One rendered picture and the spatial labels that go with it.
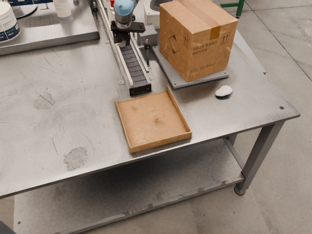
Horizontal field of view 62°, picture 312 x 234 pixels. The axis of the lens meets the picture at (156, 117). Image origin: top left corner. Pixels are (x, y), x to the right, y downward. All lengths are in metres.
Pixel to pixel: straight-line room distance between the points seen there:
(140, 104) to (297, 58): 2.34
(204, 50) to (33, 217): 1.30
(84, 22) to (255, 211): 1.64
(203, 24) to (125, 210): 1.08
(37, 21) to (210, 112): 1.23
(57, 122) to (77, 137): 0.13
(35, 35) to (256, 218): 1.77
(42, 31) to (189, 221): 1.48
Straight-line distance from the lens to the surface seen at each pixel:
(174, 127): 1.13
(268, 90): 1.40
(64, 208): 1.69
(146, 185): 1.67
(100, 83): 1.36
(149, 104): 1.22
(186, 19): 1.25
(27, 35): 1.77
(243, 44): 1.68
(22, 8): 2.07
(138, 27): 1.31
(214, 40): 1.25
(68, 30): 1.72
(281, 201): 2.04
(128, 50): 1.48
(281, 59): 3.18
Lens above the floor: 1.71
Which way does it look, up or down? 48 degrees down
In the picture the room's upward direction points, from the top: 1 degrees counter-clockwise
